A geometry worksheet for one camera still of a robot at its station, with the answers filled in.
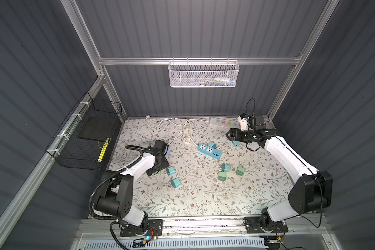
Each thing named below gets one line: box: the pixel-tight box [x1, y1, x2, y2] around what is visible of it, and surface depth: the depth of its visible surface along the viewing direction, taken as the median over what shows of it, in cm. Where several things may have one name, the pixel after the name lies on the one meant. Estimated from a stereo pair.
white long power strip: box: [209, 117, 242, 129], surface depth 117 cm
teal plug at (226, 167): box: [221, 163, 231, 172], surface depth 94 cm
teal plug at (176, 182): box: [171, 178, 181, 189], surface depth 88 cm
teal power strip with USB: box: [197, 143, 223, 160], surface depth 101 cm
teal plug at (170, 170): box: [166, 166, 176, 176], surface depth 93 cm
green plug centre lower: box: [218, 171, 227, 182], surface depth 91 cm
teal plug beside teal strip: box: [207, 141, 218, 150], surface depth 104 cm
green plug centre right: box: [235, 165, 246, 177], surface depth 93 cm
